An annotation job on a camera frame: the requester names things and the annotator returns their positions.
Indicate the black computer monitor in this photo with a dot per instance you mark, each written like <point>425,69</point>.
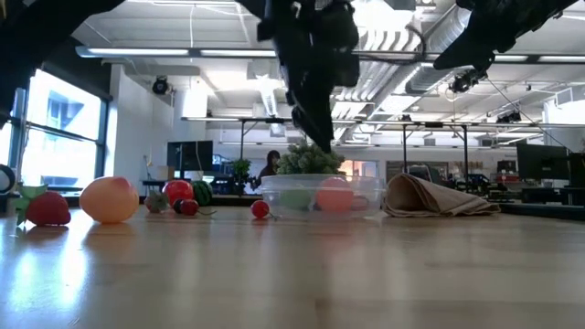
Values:
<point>578,169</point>
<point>541,161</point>
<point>189,155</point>

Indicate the large red tomato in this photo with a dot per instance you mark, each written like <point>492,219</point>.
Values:
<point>179,191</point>

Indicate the black track light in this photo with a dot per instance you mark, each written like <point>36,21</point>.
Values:
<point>468,78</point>
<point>509,118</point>

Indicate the green broccoli bunch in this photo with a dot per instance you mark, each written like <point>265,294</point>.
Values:
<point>306,160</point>

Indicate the orange tangerine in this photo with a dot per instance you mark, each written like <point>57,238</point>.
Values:
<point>334,194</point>

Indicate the green office plant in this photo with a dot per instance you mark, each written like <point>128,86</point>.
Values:
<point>241,171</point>

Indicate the dark blackberry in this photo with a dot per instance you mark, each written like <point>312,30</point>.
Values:
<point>177,206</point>

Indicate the small red cherry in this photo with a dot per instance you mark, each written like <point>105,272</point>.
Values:
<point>189,208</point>
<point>260,209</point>

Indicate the black round ceiling device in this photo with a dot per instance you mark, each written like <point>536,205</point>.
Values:
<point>160,85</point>

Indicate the red strawberry with green leaves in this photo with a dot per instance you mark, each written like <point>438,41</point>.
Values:
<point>45,209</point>

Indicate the small red strawberry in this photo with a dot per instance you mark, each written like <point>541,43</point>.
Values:
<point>156,202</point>

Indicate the black metal rack frame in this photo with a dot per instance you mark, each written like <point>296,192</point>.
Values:
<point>265,120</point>
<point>434,124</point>

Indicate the person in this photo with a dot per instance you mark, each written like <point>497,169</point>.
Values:
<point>270,166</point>

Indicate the clear plastic tupperware container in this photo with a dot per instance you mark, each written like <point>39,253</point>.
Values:
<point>274,192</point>

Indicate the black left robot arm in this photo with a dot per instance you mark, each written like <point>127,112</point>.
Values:
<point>27,45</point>

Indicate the black framed window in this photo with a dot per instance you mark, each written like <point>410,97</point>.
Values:
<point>59,160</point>

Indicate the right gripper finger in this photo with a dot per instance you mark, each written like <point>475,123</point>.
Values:
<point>471,52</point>

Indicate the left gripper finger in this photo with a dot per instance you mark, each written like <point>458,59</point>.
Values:
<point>315,119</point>

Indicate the small green striped watermelon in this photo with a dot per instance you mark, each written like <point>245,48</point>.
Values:
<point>202,193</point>

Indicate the beige folded cloth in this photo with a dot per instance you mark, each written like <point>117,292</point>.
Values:
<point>434,198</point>

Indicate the large pink yellow peach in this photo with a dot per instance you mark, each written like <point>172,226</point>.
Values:
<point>109,199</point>

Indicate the long ceiling light strip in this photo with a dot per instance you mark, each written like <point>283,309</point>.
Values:
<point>137,51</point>
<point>548,58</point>

